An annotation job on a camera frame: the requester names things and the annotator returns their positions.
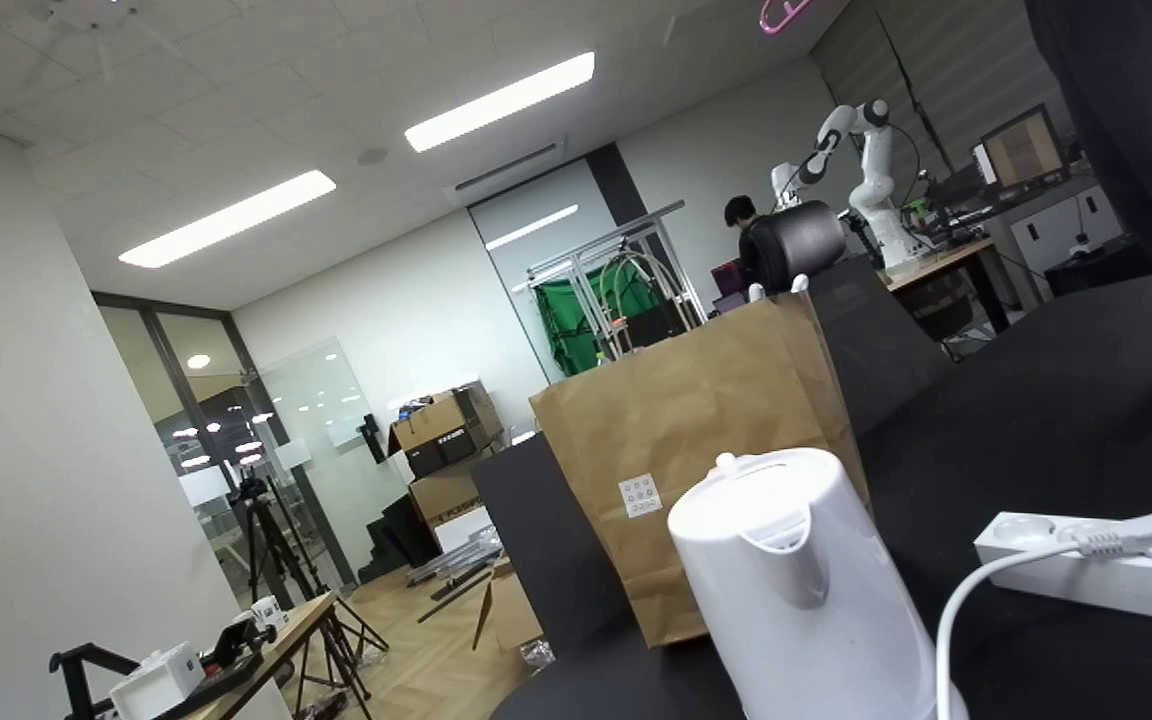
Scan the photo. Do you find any brown paper bag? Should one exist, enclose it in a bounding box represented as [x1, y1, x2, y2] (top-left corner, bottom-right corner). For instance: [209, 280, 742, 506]
[528, 292, 872, 652]

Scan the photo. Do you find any white power cable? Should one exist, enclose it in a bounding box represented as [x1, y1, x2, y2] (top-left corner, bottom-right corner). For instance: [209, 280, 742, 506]
[933, 524, 1152, 720]

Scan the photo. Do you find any white box device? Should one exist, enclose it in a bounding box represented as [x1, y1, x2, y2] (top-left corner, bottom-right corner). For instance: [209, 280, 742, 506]
[107, 641, 209, 720]

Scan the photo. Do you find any black metal stand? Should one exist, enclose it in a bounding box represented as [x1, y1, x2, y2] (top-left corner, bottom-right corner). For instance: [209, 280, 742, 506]
[49, 641, 140, 720]

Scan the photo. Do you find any pink wire clothes hanger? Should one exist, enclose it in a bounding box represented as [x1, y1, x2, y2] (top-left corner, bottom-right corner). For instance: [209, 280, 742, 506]
[753, 0, 815, 40]

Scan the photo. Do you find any computer monitor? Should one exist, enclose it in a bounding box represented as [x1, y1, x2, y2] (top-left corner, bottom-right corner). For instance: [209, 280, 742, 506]
[972, 104, 1070, 192]

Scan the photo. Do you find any white cabinet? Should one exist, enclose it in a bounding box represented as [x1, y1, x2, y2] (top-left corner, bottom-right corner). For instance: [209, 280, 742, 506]
[1006, 175, 1129, 275]

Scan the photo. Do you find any person in dark clothes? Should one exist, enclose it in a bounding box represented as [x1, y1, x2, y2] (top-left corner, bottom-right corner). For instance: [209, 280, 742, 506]
[718, 192, 790, 292]

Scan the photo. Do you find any black camera tripod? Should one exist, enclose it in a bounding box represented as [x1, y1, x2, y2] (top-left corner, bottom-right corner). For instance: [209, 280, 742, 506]
[219, 470, 392, 655]

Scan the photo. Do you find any metal clothes rack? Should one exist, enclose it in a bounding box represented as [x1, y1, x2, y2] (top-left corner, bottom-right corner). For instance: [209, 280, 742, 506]
[518, 197, 710, 364]

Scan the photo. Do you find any grey window blind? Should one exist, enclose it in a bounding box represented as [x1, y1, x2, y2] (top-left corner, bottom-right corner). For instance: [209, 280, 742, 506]
[809, 0, 1088, 175]

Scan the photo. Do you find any long ceiling light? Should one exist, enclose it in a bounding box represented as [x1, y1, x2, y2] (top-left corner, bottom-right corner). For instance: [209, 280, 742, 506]
[398, 48, 601, 156]
[117, 169, 339, 270]

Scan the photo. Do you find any wooden desk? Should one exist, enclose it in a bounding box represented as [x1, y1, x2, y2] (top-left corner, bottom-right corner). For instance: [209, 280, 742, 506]
[879, 235, 1013, 334]

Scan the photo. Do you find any green cloth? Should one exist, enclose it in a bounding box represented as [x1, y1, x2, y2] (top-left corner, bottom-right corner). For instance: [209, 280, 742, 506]
[533, 257, 668, 381]

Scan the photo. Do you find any small wooden table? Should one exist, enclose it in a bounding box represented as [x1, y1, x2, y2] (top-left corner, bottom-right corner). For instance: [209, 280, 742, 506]
[186, 592, 381, 720]

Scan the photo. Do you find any dark grey panel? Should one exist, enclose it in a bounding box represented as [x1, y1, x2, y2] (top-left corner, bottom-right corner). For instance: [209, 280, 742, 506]
[809, 253, 952, 444]
[473, 430, 631, 659]

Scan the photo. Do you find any black office chair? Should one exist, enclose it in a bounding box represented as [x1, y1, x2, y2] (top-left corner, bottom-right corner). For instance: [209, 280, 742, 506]
[768, 197, 865, 296]

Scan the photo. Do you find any white power strip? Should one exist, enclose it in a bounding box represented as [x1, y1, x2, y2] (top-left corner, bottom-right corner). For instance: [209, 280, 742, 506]
[972, 506, 1152, 630]

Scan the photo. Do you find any white electric kettle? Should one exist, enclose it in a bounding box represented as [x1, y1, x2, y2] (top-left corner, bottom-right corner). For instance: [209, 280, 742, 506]
[664, 444, 972, 720]

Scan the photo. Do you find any cardboard box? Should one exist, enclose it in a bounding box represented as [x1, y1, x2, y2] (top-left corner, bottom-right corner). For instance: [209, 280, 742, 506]
[408, 456, 486, 526]
[387, 375, 511, 481]

